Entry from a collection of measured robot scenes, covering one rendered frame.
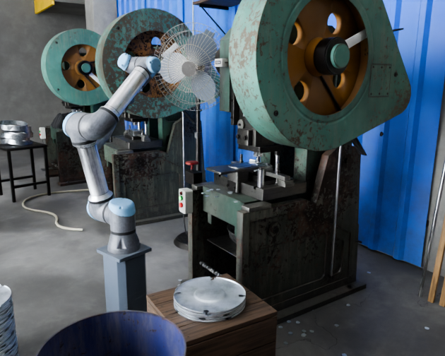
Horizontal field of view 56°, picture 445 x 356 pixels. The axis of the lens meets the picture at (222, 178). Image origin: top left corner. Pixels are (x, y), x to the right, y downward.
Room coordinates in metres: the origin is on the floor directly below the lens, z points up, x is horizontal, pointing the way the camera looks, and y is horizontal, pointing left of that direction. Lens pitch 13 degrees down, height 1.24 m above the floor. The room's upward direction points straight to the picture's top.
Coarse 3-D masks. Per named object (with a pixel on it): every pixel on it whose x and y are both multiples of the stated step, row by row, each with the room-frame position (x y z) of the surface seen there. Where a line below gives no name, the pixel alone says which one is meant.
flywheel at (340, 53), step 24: (312, 0) 1.91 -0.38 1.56; (336, 0) 1.99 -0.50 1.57; (312, 24) 1.91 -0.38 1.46; (336, 24) 2.05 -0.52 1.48; (360, 24) 2.07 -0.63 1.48; (288, 48) 1.84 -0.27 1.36; (312, 48) 1.88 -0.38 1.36; (336, 48) 1.81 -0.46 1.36; (360, 48) 2.10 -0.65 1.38; (288, 72) 1.84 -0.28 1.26; (312, 72) 1.90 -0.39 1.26; (336, 72) 1.85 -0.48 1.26; (360, 72) 2.09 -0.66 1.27; (312, 96) 1.93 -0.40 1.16; (336, 96) 2.02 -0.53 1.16
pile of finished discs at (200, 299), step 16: (176, 288) 1.58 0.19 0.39; (192, 288) 1.59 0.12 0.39; (208, 288) 1.58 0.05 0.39; (224, 288) 1.60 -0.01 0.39; (240, 288) 1.60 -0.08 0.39; (176, 304) 1.48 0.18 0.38; (192, 304) 1.46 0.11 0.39; (208, 304) 1.47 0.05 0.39; (224, 304) 1.47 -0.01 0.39; (240, 304) 1.47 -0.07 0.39; (192, 320) 1.41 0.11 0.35; (208, 320) 1.41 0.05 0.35; (224, 320) 1.41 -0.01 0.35
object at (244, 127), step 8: (240, 112) 2.27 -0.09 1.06; (240, 120) 2.25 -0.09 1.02; (240, 128) 2.25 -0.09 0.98; (248, 128) 2.21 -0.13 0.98; (240, 136) 2.22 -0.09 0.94; (248, 136) 2.17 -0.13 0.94; (256, 136) 2.16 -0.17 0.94; (248, 144) 2.17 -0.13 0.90; (256, 144) 2.16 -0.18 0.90; (264, 144) 2.19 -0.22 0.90; (272, 144) 2.22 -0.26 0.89
